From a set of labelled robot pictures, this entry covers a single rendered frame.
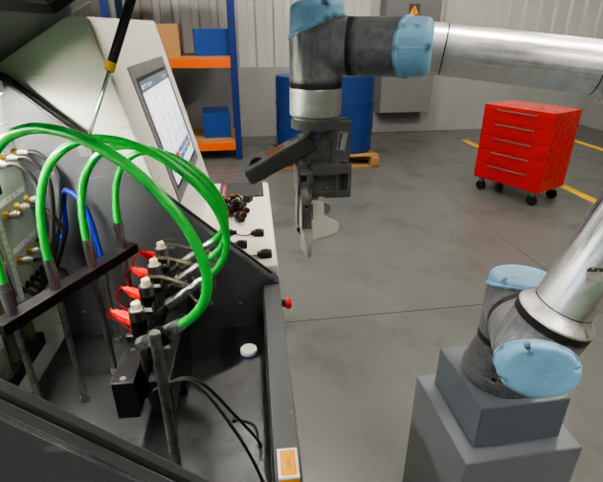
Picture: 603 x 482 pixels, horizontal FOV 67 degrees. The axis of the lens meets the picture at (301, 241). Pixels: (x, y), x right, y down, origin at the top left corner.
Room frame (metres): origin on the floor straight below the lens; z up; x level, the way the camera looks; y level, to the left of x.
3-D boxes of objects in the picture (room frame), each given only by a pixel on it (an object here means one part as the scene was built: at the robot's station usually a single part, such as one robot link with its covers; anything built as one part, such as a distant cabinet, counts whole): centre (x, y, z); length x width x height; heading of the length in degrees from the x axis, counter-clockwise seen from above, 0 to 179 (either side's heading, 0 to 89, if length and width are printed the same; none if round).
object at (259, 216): (1.37, 0.21, 0.96); 0.70 x 0.22 x 0.03; 6
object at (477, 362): (0.73, -0.40, 0.95); 0.15 x 0.15 x 0.10
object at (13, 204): (0.87, 0.57, 1.20); 0.13 x 0.03 x 0.31; 6
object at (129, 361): (0.77, 0.29, 0.91); 0.34 x 0.10 x 0.15; 6
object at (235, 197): (1.40, 0.21, 1.01); 0.23 x 0.11 x 0.06; 6
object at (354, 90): (5.69, -0.28, 0.51); 1.20 x 0.85 x 1.02; 97
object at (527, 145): (4.39, -2.15, 0.43); 0.70 x 0.46 x 0.86; 34
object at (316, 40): (0.69, -0.02, 1.51); 0.09 x 0.08 x 0.11; 75
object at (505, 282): (0.72, -0.40, 1.07); 0.13 x 0.12 x 0.14; 165
